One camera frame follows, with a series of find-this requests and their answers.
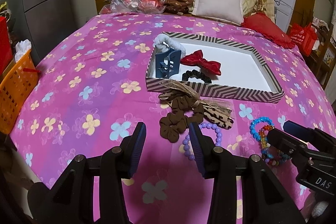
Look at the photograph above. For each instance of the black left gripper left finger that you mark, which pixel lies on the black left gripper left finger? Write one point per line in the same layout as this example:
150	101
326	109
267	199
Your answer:
122	161

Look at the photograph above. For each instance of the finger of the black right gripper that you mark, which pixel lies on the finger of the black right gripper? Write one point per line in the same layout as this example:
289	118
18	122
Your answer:
297	130
284	142

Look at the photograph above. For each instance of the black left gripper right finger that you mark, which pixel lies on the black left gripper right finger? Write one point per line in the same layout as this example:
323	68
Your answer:
212	161

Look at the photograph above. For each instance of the brown scrunchie with leopard bow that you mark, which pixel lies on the brown scrunchie with leopard bow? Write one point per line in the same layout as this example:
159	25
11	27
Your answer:
186	107

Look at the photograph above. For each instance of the black fabric scrunchie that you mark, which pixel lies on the black fabric scrunchie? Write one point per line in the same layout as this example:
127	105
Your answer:
196	75

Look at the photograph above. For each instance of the red satin hair bow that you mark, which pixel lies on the red satin hair bow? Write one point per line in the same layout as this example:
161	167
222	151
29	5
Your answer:
196	59

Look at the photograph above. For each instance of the blue plastic hair claw clip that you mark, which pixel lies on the blue plastic hair claw clip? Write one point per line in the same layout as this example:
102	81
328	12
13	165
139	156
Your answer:
167	63

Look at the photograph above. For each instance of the white fluffy scrunchie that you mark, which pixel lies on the white fluffy scrunchie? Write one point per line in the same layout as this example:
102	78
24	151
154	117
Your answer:
163	43

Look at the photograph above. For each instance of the striped black white shallow box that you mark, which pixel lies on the striped black white shallow box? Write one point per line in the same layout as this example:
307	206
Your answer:
245	73

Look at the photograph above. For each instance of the pink floral bedsheet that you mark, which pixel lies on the pink floral bedsheet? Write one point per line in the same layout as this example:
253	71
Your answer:
92	93

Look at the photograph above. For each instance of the red shopping bag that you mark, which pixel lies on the red shopping bag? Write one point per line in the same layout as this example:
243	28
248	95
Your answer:
303	37

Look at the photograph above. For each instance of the red frilled cushion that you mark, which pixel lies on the red frilled cushion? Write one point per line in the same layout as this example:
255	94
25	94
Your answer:
260	23

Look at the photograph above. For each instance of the orange plastic basket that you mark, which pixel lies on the orange plastic basket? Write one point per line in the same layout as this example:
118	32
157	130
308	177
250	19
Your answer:
16	86

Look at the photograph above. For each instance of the red gift bag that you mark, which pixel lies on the red gift bag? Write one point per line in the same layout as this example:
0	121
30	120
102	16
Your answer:
6	54

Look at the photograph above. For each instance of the white small pillow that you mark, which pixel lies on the white small pillow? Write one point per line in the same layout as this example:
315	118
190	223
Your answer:
230	11

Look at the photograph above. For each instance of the clear plastic bag of items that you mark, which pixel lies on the clear plastic bag of items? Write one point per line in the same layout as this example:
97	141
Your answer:
129	6

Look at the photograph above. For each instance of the grey refrigerator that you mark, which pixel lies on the grey refrigerator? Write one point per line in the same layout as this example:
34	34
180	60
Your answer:
45	23

